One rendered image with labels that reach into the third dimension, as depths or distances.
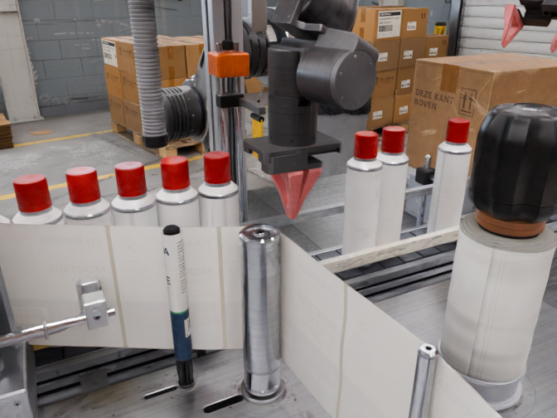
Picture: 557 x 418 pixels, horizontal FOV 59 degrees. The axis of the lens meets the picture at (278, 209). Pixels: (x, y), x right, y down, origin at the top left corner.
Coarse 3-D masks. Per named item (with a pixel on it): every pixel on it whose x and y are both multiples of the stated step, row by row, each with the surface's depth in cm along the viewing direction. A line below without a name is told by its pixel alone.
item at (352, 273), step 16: (400, 240) 84; (320, 256) 79; (336, 256) 79; (400, 256) 79; (416, 256) 79; (352, 272) 74; (368, 272) 74; (48, 352) 58; (64, 352) 58; (80, 352) 58
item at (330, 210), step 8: (432, 184) 85; (408, 192) 82; (416, 192) 83; (424, 192) 84; (312, 208) 76; (320, 208) 76; (328, 208) 76; (336, 208) 76; (272, 216) 73; (280, 216) 73; (304, 216) 74; (312, 216) 75; (320, 216) 76; (240, 224) 71; (248, 224) 71; (272, 224) 72; (280, 224) 73; (288, 224) 74
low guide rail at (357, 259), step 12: (456, 228) 80; (408, 240) 76; (420, 240) 77; (432, 240) 78; (444, 240) 79; (456, 240) 80; (360, 252) 73; (372, 252) 73; (384, 252) 74; (396, 252) 75; (408, 252) 76; (324, 264) 70; (336, 264) 70; (348, 264) 72; (360, 264) 73
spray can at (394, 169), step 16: (384, 128) 72; (400, 128) 72; (384, 144) 72; (400, 144) 71; (384, 160) 72; (400, 160) 72; (384, 176) 73; (400, 176) 72; (384, 192) 74; (400, 192) 74; (384, 208) 74; (400, 208) 75; (384, 224) 75; (400, 224) 77; (384, 240) 76
